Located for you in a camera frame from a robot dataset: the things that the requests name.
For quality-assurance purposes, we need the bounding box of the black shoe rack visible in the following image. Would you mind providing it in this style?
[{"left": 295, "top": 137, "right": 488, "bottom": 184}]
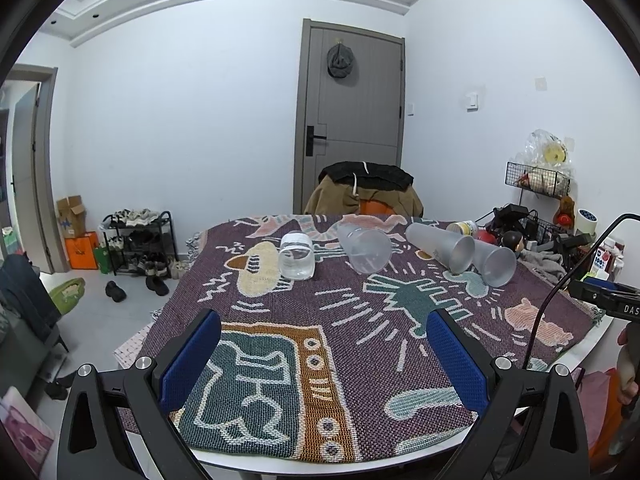
[{"left": 99, "top": 209, "right": 179, "bottom": 280}]

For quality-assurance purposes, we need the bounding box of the green slipper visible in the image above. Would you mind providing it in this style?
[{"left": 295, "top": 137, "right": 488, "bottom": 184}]
[{"left": 49, "top": 278, "right": 86, "bottom": 315}]

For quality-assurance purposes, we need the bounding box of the grey hat on door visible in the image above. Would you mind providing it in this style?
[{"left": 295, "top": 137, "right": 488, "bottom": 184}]
[{"left": 326, "top": 42, "right": 356, "bottom": 79}]

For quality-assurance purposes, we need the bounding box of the clear short glass cup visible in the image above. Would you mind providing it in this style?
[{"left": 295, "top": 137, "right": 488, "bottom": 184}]
[{"left": 278, "top": 232, "right": 316, "bottom": 281}]

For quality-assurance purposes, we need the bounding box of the chair with brown jacket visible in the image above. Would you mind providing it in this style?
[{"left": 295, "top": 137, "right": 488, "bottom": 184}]
[{"left": 304, "top": 162, "right": 424, "bottom": 218}]

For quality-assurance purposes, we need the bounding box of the black shoe on floor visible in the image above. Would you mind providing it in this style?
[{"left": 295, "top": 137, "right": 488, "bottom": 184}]
[{"left": 105, "top": 281, "right": 127, "bottom": 304}]

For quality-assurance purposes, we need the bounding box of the grey door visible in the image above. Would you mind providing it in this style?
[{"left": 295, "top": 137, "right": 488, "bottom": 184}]
[{"left": 293, "top": 18, "right": 406, "bottom": 214}]

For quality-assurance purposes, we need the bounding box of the frosted tall plastic cup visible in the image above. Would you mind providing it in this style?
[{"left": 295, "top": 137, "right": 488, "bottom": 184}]
[
  {"left": 473, "top": 240, "right": 516, "bottom": 287},
  {"left": 406, "top": 223, "right": 475, "bottom": 274}
]

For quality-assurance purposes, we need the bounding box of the person's right hand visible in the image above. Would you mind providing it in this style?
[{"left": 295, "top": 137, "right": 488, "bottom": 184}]
[{"left": 616, "top": 322, "right": 639, "bottom": 405}]

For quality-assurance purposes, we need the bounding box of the colourful woven table cloth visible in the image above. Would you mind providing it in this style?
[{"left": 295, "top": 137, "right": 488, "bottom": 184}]
[{"left": 141, "top": 214, "right": 594, "bottom": 464}]

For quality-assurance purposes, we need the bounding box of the cardboard box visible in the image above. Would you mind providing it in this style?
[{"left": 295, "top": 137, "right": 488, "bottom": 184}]
[{"left": 56, "top": 195, "right": 86, "bottom": 238}]

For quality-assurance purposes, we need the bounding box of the black cable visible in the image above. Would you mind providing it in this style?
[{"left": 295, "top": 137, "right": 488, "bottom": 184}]
[{"left": 522, "top": 212, "right": 640, "bottom": 371}]

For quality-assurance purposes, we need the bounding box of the black wire wall basket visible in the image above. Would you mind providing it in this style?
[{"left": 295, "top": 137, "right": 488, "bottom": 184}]
[{"left": 504, "top": 162, "right": 570, "bottom": 198}]

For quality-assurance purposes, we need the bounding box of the orange paper bag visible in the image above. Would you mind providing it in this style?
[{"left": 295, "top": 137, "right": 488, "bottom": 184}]
[{"left": 64, "top": 232, "right": 99, "bottom": 270}]

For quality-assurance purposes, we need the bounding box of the clear wide plastic cup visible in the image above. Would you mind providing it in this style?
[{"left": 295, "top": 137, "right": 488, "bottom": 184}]
[{"left": 337, "top": 223, "right": 393, "bottom": 275}]

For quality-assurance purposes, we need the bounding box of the white wall switch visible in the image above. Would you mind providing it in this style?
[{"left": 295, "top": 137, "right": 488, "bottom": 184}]
[{"left": 465, "top": 92, "right": 480, "bottom": 112}]

